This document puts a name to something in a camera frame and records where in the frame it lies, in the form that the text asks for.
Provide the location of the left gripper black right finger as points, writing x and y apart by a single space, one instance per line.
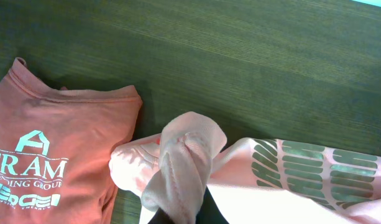
209 212

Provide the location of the folded red printed t-shirt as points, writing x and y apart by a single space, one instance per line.
55 148

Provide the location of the pink printed t-shirt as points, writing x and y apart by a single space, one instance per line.
251 181

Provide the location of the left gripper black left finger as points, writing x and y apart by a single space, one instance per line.
160 217

